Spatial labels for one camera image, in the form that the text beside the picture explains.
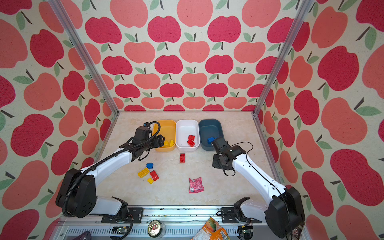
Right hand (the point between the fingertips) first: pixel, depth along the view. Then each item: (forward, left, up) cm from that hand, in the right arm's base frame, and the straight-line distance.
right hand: (221, 163), depth 82 cm
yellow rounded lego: (+15, +32, -6) cm, 36 cm away
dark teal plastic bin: (+30, +8, -7) cm, 32 cm away
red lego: (+17, +19, -8) cm, 27 cm away
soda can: (-33, +28, +1) cm, 44 cm away
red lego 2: (-7, +38, -9) cm, 40 cm away
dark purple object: (-39, +60, -5) cm, 72 cm away
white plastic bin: (+23, +22, -9) cm, 33 cm away
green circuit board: (-35, +48, -11) cm, 60 cm away
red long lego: (+5, +23, -8) cm, 25 cm away
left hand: (+10, +36, +3) cm, 37 cm away
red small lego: (+22, +20, -9) cm, 31 cm away
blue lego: (+21, +5, -7) cm, 22 cm away
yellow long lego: (-7, +45, -8) cm, 46 cm away
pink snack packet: (-11, +13, -8) cm, 19 cm away
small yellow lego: (-10, +40, -10) cm, 43 cm away
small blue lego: (-1, +44, -10) cm, 45 cm away
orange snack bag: (-31, +4, -8) cm, 32 cm away
